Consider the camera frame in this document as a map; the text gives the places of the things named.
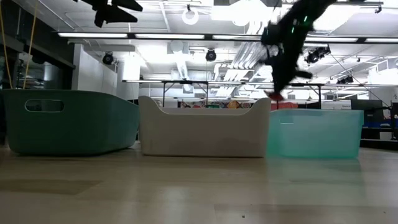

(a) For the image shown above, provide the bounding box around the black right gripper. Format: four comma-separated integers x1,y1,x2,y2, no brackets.
260,17,313,95

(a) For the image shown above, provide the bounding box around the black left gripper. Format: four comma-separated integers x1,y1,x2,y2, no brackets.
73,0,144,29

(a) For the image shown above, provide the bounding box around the red candy packet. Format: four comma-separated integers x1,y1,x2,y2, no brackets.
264,90,285,102

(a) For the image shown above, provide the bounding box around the dark teal plastic bin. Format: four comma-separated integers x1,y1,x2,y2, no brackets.
1,89,141,156

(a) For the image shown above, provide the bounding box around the orange cloth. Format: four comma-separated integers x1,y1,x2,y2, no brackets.
270,101,299,111

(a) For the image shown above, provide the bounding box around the long ceiling light bar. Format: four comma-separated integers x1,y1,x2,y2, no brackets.
57,30,398,44

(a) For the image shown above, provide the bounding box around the black spotlight cluster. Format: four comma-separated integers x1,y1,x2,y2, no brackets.
306,45,331,65

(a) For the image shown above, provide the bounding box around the colourful patterned banner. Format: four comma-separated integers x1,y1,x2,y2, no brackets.
178,100,253,110

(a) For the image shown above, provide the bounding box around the translucent aqua plastic bin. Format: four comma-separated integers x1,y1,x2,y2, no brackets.
266,108,364,159

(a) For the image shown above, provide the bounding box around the dark monitor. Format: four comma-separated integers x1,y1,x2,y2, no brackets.
351,99,384,128

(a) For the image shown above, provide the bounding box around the white plastic bin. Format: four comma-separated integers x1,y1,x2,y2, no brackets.
138,95,272,158

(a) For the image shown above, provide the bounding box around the black frame table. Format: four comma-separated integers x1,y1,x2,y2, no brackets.
275,82,323,110
161,80,210,107

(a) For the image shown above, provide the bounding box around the white ceiling ring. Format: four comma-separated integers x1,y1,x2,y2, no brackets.
182,8,200,26

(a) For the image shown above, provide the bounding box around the yellow cable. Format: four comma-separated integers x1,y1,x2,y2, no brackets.
0,6,13,90
22,0,38,90

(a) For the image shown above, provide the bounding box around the black ceiling bracket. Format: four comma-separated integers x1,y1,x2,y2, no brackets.
328,1,384,14

